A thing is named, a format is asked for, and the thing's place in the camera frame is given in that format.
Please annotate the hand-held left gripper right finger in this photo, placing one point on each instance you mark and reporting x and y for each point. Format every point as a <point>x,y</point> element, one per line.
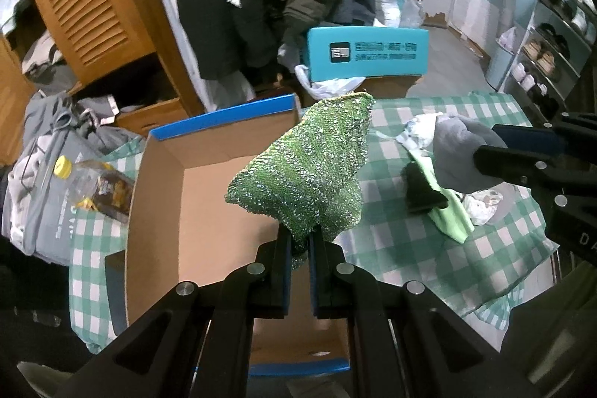
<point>317,270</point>

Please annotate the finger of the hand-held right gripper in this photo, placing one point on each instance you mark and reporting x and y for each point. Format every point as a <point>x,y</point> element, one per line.
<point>513,167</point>
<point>527,139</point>

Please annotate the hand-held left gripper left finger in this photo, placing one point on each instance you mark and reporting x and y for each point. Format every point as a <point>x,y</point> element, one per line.
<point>284,260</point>

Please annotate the grey fleece glove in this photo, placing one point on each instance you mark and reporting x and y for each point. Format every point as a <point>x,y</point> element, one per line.
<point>454,151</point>

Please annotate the light green cloth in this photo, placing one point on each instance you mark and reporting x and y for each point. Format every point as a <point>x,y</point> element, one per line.
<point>450,218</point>

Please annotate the cardboard box with blue rim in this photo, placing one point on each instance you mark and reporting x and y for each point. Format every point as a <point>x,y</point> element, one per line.
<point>196,211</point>

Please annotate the green sparkly scrubbing cloth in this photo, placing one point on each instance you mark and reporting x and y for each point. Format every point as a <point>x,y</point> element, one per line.
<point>308,160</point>

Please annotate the white crumpled cloth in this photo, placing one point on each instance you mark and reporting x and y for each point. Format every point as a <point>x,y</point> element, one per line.
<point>482,204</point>
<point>417,132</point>

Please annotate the pale blue bin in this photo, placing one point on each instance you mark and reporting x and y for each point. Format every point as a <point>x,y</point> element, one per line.
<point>499,69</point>

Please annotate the small black object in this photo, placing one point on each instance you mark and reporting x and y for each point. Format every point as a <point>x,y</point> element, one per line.
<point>422,190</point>

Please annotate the green checkered tablecloth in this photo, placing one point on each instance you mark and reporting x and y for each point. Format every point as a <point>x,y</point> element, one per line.
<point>410,244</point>

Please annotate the shoe rack with shoes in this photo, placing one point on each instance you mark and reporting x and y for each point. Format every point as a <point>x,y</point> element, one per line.
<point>555,34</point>

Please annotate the brown cardboard box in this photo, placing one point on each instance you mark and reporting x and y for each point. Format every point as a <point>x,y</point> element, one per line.
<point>387,86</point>

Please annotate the teal box with label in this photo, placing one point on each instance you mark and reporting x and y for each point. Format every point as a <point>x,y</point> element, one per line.
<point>373,53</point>

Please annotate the white plastic bag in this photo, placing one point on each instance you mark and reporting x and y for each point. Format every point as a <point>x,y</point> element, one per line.
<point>326,88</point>

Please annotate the plastic bottle with yellow cap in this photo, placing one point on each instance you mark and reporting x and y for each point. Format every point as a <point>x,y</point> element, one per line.
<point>100,188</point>

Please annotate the grey printed bag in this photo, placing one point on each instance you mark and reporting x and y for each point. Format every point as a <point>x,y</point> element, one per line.
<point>51,221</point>

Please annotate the grey clothing pile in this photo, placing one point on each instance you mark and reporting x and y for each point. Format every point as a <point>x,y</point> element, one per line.
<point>60,113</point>

